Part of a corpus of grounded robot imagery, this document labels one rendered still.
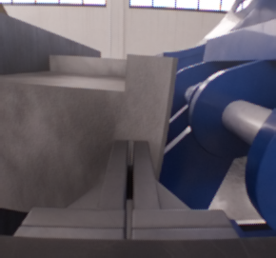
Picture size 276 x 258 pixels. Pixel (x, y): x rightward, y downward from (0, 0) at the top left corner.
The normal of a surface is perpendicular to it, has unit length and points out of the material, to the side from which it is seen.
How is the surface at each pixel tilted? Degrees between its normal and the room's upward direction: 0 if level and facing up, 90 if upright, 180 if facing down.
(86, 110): 90
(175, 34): 90
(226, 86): 90
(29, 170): 90
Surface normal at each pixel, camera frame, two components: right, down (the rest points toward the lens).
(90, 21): 0.04, 0.28
